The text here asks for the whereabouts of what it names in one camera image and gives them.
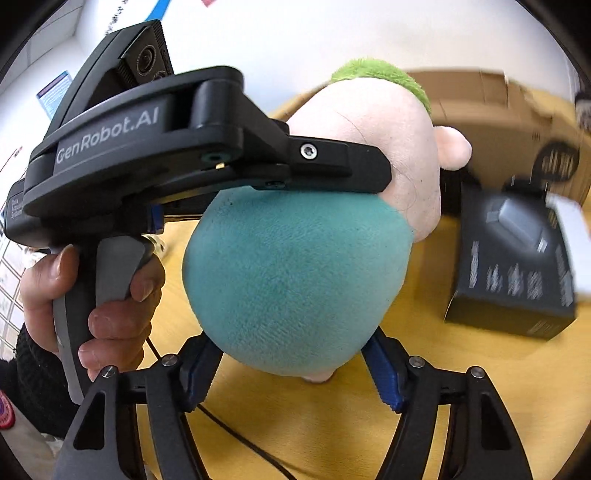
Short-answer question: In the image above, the brown cardboard box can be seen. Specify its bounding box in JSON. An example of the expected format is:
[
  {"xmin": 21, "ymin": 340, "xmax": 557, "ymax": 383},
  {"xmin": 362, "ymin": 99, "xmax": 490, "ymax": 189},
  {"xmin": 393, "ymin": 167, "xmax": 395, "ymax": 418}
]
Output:
[{"xmin": 406, "ymin": 69, "xmax": 591, "ymax": 217}]

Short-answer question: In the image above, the black cable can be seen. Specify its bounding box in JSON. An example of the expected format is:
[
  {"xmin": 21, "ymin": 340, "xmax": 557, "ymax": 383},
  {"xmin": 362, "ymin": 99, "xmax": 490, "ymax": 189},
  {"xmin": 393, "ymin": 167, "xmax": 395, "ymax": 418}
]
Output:
[{"xmin": 147, "ymin": 339, "xmax": 296, "ymax": 480}]

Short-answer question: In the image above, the black printed box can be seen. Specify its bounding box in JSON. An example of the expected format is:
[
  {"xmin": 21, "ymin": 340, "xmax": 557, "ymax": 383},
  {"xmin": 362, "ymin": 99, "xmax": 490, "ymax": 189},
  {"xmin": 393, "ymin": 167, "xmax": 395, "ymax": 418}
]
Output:
[{"xmin": 444, "ymin": 182, "xmax": 578, "ymax": 341}]

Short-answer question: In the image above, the blue wall poster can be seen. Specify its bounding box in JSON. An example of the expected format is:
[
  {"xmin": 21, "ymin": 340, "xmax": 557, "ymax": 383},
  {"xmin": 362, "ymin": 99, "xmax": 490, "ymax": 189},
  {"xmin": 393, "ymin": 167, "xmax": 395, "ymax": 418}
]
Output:
[{"xmin": 37, "ymin": 70, "xmax": 75, "ymax": 121}]

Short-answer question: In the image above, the person's left hand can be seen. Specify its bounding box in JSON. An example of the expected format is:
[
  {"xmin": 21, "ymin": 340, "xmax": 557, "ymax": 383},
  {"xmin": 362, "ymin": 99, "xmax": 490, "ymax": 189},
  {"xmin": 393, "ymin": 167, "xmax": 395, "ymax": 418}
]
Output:
[{"xmin": 21, "ymin": 244, "xmax": 166, "ymax": 381}]

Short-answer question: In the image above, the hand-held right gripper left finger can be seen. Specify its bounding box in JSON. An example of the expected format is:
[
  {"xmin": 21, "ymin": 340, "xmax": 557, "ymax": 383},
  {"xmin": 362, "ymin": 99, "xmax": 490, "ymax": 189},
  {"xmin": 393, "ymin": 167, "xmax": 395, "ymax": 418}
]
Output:
[{"xmin": 51, "ymin": 332, "xmax": 225, "ymax": 480}]

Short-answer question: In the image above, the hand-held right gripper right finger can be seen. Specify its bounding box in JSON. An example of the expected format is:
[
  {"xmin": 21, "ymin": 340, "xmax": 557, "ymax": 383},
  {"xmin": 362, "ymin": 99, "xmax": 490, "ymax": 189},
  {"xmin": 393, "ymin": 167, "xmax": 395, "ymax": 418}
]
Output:
[{"xmin": 360, "ymin": 328, "xmax": 534, "ymax": 480}]

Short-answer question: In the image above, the teal plush toy green hair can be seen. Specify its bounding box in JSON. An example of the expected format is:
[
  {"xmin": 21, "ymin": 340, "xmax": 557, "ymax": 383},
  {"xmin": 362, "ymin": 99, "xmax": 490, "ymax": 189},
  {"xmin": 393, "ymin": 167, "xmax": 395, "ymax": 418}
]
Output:
[{"xmin": 182, "ymin": 58, "xmax": 472, "ymax": 384}]

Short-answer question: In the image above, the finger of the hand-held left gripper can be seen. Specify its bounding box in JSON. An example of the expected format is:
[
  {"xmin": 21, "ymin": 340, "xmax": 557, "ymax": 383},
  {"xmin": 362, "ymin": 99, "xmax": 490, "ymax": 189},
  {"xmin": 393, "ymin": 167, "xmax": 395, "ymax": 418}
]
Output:
[{"xmin": 191, "ymin": 67, "xmax": 393, "ymax": 195}]

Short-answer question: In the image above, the person's left forearm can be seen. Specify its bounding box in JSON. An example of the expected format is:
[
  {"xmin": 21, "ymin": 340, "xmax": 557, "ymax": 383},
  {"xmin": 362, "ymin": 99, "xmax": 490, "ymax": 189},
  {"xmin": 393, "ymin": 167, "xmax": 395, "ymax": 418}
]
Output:
[{"xmin": 0, "ymin": 323, "xmax": 81, "ymax": 439}]

